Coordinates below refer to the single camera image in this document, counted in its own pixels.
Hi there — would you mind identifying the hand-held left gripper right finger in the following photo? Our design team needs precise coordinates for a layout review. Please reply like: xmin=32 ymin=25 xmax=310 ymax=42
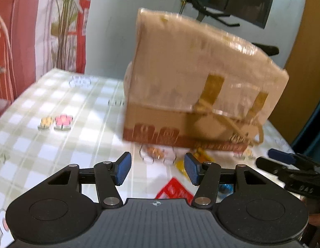
xmin=184 ymin=153 xmax=275 ymax=209

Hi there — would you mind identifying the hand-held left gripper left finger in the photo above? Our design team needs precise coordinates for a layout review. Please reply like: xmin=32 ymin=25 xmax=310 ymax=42
xmin=45 ymin=152 xmax=132 ymax=209

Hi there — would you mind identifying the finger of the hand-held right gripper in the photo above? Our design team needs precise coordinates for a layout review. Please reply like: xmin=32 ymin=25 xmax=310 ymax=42
xmin=268 ymin=148 xmax=315 ymax=164
xmin=255 ymin=156 xmax=295 ymax=180

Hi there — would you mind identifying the red snack packet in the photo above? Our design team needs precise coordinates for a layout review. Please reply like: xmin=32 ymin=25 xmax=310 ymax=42
xmin=155 ymin=177 xmax=195 ymax=204

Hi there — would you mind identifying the taped cardboard box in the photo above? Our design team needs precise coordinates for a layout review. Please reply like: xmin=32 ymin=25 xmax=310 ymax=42
xmin=122 ymin=8 xmax=290 ymax=153

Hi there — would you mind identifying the person's right hand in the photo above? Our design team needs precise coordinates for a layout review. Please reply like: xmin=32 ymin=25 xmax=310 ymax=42
xmin=308 ymin=213 xmax=320 ymax=228

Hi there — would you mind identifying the yellow snack packet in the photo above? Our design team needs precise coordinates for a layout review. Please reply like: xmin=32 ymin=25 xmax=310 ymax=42
xmin=175 ymin=148 xmax=215 ymax=180

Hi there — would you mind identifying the blue snack wrapper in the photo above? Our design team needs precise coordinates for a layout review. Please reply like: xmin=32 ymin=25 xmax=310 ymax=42
xmin=218 ymin=183 xmax=233 ymax=194

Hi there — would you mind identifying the dark teal panel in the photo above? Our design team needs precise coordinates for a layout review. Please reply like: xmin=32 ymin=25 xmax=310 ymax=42
xmin=292 ymin=103 xmax=320 ymax=158

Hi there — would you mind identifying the wooden door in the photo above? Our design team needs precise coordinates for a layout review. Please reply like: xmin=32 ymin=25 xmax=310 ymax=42
xmin=284 ymin=0 xmax=320 ymax=144

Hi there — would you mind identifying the black metal stand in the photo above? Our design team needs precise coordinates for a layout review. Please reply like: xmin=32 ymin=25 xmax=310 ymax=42
xmin=162 ymin=0 xmax=279 ymax=56

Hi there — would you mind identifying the black monitor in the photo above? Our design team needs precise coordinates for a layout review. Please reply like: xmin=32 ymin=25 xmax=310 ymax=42
xmin=184 ymin=0 xmax=278 ymax=29

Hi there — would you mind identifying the printed wall backdrop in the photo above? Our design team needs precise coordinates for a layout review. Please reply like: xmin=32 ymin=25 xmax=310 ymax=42
xmin=0 ymin=0 xmax=94 ymax=117

